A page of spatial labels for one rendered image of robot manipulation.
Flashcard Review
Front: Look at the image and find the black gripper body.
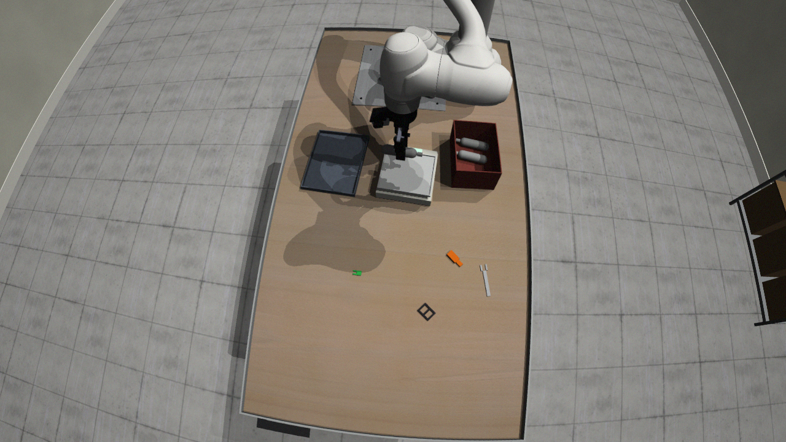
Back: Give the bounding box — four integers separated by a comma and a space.
387, 108, 418, 132

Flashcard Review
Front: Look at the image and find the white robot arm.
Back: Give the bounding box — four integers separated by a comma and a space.
370, 0, 513, 128

